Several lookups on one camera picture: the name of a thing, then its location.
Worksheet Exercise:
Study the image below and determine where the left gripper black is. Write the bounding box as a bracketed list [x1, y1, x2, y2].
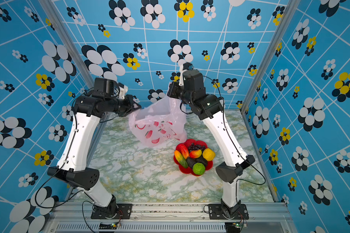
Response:
[105, 92, 142, 114]

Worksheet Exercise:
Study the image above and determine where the pink translucent plastic bag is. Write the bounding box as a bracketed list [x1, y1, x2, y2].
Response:
[128, 95, 187, 148]

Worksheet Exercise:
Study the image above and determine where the red yellow mango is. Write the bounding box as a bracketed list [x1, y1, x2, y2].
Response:
[189, 150, 202, 159]
[177, 143, 189, 159]

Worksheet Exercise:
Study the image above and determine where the orange green papaya fruit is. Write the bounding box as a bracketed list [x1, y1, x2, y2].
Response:
[174, 150, 188, 169]

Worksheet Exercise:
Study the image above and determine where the yellow lemon fruit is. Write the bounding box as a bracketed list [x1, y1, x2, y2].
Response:
[202, 148, 215, 161]

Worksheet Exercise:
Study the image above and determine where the green lime fruit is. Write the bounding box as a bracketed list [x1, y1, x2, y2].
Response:
[192, 163, 206, 176]

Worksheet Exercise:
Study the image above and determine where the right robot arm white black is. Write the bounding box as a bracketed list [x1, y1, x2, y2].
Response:
[167, 69, 255, 220]

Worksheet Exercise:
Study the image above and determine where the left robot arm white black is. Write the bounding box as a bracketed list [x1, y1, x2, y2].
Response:
[47, 78, 141, 219]

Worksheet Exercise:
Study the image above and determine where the dark purple grape bunch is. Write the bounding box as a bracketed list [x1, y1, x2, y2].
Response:
[188, 143, 207, 151]

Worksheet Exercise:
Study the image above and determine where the dark avocado left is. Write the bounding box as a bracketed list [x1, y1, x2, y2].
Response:
[186, 157, 197, 169]

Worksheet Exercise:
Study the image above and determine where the dark avocado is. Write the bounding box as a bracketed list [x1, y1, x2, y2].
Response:
[186, 157, 197, 169]
[195, 156, 208, 167]

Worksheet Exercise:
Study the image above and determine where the dark avocado right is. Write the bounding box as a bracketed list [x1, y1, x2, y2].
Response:
[195, 156, 208, 167]

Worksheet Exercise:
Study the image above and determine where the red flower-shaped plate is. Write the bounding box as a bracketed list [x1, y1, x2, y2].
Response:
[173, 138, 216, 176]

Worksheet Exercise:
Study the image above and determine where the left green circuit board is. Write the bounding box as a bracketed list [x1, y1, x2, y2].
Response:
[99, 222, 119, 230]

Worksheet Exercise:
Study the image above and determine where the green circuit board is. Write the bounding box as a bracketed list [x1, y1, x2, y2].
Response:
[99, 222, 119, 230]
[225, 222, 244, 229]

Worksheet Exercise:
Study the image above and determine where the right green circuit board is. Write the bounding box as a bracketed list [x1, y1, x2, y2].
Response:
[225, 222, 244, 229]

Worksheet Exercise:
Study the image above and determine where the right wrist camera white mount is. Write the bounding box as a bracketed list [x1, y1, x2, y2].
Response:
[179, 62, 193, 86]

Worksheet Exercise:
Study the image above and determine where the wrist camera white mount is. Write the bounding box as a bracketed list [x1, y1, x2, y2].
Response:
[118, 83, 128, 100]
[179, 62, 193, 86]

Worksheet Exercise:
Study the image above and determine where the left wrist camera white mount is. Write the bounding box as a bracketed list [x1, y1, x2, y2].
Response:
[118, 83, 128, 100]

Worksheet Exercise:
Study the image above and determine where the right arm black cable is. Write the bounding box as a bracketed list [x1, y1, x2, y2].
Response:
[202, 75, 266, 186]

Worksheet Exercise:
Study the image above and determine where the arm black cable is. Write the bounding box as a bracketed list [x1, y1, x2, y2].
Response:
[202, 75, 266, 186]
[34, 97, 85, 209]

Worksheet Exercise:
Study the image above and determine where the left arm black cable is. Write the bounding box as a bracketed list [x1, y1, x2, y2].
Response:
[34, 97, 85, 209]

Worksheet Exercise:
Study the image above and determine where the left aluminium corner post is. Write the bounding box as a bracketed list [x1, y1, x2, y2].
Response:
[38, 0, 110, 114]

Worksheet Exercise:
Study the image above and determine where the aluminium corner post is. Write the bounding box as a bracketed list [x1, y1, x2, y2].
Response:
[240, 0, 300, 114]
[38, 0, 110, 114]

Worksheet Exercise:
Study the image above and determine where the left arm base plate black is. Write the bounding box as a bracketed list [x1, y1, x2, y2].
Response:
[91, 204, 133, 220]

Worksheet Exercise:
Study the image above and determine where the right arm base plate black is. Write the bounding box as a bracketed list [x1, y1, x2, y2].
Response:
[208, 204, 249, 220]

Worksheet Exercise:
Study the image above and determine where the aluminium front rail frame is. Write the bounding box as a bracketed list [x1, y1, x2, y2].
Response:
[43, 202, 297, 233]

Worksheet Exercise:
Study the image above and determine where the right aluminium corner post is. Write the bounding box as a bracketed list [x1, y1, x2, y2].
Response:
[240, 0, 300, 114]

